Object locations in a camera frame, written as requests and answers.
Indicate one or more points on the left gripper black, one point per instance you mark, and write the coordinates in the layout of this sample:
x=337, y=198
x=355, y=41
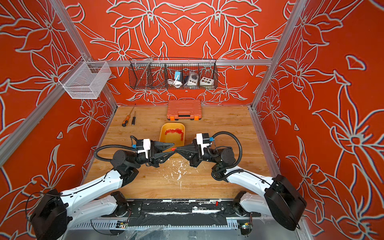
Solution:
x=156, y=158

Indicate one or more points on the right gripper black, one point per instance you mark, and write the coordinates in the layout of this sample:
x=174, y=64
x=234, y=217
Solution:
x=195, y=157

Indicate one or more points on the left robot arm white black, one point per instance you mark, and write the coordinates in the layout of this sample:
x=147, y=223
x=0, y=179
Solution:
x=53, y=213

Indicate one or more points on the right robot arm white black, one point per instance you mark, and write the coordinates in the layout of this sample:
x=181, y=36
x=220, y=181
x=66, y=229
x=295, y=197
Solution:
x=273, y=196

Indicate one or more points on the red sleeves pile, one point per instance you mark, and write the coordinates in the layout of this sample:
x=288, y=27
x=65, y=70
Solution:
x=173, y=132

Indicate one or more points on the yellow plastic tray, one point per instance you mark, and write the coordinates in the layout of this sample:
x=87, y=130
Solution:
x=172, y=139

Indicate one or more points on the orange tool case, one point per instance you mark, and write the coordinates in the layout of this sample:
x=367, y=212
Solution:
x=184, y=109

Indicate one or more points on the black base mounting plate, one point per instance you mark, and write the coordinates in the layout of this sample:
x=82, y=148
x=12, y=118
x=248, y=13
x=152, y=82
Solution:
x=179, y=215

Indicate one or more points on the white round dial device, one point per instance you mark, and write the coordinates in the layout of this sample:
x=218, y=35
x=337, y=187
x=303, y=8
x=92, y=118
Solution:
x=193, y=80

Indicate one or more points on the white button box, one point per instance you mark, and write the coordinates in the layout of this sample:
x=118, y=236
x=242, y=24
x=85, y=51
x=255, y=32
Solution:
x=206, y=82

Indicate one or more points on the blue white small box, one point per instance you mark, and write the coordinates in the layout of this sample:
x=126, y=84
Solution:
x=177, y=76

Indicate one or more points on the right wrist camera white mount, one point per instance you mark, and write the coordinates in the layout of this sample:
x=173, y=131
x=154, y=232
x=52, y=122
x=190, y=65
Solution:
x=204, y=141

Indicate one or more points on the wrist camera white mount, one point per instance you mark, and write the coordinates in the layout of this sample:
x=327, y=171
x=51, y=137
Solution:
x=204, y=141
x=143, y=147

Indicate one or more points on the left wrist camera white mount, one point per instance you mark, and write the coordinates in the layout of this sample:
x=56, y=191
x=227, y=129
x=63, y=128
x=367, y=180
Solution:
x=143, y=147

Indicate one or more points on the black handled screwdriver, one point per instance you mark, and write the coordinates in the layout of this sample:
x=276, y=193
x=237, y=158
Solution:
x=134, y=119

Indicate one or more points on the orange handled screwdriver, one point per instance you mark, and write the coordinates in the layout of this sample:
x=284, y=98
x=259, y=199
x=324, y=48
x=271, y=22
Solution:
x=126, y=120

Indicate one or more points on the black wire wall basket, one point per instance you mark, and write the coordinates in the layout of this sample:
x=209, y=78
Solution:
x=158, y=73

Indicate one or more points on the clear acrylic wall box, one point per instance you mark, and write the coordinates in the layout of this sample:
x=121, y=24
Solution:
x=86, y=81

